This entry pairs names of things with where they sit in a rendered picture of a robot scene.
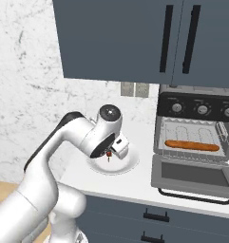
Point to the blue-grey cupboard door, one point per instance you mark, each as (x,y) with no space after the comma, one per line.
(112,38)
(217,41)

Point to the blue-grey drawer front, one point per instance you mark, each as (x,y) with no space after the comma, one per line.
(112,232)
(195,218)

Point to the grey wall outlet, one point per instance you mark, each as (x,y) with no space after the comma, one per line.
(127,89)
(142,89)

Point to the toaster oven door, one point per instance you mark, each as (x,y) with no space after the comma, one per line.
(195,174)

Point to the kebab skewer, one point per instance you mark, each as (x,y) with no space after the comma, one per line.
(108,154)

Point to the brown baguette bread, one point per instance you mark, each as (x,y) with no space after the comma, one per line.
(192,145)

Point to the white round plate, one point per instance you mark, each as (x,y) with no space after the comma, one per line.
(125,164)

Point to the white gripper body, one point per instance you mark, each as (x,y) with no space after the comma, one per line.
(121,151)

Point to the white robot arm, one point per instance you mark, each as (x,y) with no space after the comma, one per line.
(43,177)

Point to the grey toaster oven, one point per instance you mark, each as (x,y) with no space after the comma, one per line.
(195,95)

